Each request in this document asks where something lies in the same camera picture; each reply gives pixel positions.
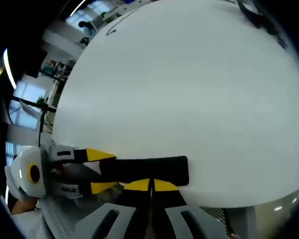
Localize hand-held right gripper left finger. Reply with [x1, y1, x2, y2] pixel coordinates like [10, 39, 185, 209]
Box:
[76, 178, 152, 239]

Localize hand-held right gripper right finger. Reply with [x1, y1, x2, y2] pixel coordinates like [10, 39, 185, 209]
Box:
[152, 178, 231, 239]

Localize black remote control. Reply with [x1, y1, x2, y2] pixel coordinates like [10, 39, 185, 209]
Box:
[99, 155, 189, 187]

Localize black tripod stand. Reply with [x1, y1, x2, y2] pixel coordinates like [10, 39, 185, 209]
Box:
[9, 96, 57, 148]

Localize person's light shirt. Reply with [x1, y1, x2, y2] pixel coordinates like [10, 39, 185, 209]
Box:
[11, 211, 56, 239]

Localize ceiling light strips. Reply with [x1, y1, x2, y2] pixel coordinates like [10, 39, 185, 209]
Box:
[3, 0, 87, 91]

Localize grey cable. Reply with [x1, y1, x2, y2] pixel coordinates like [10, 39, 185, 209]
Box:
[106, 9, 138, 36]

